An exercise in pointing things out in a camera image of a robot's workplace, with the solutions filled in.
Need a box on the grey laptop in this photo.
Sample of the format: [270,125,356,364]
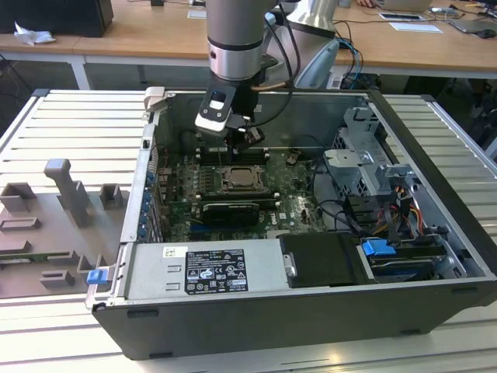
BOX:
[448,16,497,35]

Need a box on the silver square CPU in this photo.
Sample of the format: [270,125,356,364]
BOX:
[227,166,263,188]

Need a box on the black round part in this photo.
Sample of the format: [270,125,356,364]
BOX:
[179,130,199,153]

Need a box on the blue case latch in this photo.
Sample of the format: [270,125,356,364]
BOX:
[86,269,107,288]

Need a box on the hard disk in blue carrier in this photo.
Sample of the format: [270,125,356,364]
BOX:
[359,237,447,284]

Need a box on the grey parts rack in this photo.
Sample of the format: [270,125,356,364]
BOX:
[0,157,131,301]

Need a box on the green RAM stick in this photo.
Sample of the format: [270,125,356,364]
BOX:
[0,251,75,263]

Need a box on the silver metal drive cage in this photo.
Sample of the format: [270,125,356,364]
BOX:
[321,105,422,199]

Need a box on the grey case latch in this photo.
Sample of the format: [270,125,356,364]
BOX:
[142,85,169,114]

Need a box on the yellow red wire bundle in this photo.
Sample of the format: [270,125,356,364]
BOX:
[374,185,426,242]

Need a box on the black silver PC case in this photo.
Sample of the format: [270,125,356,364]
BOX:
[84,85,497,362]

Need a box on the silver power supply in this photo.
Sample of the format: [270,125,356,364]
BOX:
[123,237,297,301]

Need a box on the green motherboard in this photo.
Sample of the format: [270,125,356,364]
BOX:
[155,149,331,240]

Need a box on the white paper sheet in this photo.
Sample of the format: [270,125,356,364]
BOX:
[389,21,444,35]

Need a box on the large black box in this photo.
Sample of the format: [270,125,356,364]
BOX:
[0,0,115,39]

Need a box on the crumpled white paper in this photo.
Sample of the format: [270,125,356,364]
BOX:
[13,21,56,47]

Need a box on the black graphics card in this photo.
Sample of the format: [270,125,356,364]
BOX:
[200,200,261,229]

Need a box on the blue cable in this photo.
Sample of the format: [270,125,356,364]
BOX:
[336,37,365,92]

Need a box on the silver laptop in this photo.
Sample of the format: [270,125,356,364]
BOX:
[382,0,433,12]

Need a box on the CPU socket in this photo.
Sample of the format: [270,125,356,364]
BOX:
[219,163,272,194]

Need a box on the black plastic shroud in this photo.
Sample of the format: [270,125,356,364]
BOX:
[278,232,369,289]

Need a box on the white camera on black bracket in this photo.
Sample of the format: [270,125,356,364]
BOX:
[193,85,238,136]

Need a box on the wooden desk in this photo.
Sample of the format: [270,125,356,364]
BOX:
[0,0,497,81]

